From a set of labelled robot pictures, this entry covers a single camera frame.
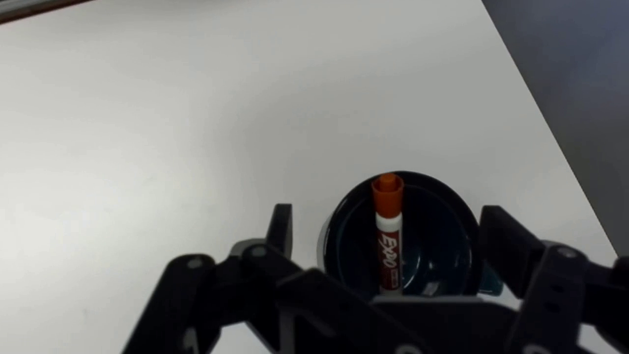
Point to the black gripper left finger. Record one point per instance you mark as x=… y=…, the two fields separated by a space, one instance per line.
x=216 y=296

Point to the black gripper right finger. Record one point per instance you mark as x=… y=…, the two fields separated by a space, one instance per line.
x=570 y=296

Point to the red dry-erase marker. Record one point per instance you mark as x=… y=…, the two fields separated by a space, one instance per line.
x=387 y=249

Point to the dark blue speckled mug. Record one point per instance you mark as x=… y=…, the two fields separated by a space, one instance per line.
x=432 y=243

